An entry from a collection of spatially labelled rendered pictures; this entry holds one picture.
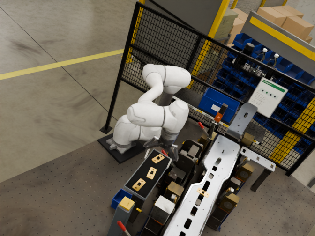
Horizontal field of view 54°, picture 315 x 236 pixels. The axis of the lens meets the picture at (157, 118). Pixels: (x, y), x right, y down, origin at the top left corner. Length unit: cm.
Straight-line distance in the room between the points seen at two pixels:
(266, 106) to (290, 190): 78
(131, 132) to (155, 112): 96
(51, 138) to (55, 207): 146
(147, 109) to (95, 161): 107
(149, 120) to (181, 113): 15
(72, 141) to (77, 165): 114
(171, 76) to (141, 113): 62
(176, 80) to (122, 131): 64
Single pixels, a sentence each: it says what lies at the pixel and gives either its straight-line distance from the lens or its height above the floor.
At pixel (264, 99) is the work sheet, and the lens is 276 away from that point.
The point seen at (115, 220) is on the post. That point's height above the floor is 102.
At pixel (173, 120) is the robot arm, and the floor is 163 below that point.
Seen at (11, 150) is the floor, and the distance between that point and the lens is 340.
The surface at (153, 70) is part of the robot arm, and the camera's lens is 196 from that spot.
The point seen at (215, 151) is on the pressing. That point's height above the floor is 100.
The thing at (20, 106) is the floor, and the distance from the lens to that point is 386.
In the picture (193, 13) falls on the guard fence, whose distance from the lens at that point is 411.
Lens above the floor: 253
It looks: 38 degrees down
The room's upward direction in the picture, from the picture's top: 21 degrees clockwise
